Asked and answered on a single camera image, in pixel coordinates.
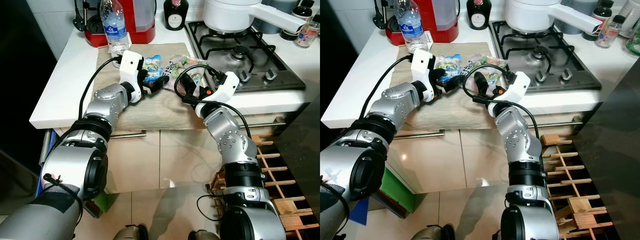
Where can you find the vegetable food packet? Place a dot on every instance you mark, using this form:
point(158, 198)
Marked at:
point(480, 62)
point(180, 64)

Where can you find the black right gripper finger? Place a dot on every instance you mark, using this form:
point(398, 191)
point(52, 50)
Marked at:
point(184, 85)
point(481, 83)

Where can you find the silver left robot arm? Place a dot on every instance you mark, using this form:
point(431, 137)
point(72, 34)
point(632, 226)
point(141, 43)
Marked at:
point(335, 165)
point(65, 165)

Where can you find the small bottle pink label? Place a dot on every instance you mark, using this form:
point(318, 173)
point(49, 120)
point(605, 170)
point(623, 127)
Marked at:
point(306, 35)
point(607, 35)

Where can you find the grey robot right leg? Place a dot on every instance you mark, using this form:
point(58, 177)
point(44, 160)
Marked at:
point(202, 235)

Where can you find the dark sauce bottle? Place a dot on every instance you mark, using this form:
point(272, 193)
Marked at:
point(302, 12)
point(602, 12)

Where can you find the wooden slatted rack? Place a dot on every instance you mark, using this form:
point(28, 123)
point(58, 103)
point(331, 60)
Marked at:
point(582, 205)
point(295, 207)

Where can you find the grey blue canister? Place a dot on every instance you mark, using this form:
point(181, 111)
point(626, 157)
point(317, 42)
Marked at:
point(580, 6)
point(285, 6)

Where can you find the grey robot left leg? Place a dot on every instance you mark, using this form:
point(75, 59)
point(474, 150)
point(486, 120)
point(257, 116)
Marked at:
point(436, 233)
point(130, 233)

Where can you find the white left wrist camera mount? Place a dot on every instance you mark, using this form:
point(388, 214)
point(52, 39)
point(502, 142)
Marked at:
point(131, 62)
point(422, 62)

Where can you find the green storage drawer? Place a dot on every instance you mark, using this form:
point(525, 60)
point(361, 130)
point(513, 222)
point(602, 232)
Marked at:
point(102, 202)
point(397, 192)

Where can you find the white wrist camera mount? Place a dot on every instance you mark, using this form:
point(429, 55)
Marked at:
point(131, 62)
point(422, 62)
point(517, 85)
point(227, 85)

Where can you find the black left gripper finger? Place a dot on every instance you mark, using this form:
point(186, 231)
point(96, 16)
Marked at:
point(162, 83)
point(456, 82)

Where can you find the grey robot leg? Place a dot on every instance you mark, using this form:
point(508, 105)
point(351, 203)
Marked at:
point(436, 233)
point(202, 235)
point(130, 233)

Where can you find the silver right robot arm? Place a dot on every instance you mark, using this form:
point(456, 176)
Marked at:
point(230, 140)
point(517, 137)

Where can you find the blue and white food packet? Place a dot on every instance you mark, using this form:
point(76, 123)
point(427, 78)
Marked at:
point(447, 61)
point(152, 62)

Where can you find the steel gas hob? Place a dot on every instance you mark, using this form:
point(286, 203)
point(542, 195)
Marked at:
point(580, 85)
point(275, 84)

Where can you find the clear plastic water bottle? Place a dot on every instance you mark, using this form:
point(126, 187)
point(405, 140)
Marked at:
point(411, 27)
point(115, 30)

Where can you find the beige worktop cloth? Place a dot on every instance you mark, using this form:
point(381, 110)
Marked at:
point(165, 112)

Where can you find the dark round bottle white label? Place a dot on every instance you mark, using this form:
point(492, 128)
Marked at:
point(176, 20)
point(479, 19)

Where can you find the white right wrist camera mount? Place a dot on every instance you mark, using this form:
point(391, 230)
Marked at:
point(517, 85)
point(227, 85)

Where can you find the blue storage drawer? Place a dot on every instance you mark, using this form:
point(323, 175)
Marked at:
point(360, 212)

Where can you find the red kitchen appliance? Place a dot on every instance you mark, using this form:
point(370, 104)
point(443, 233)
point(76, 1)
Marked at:
point(142, 35)
point(445, 30)

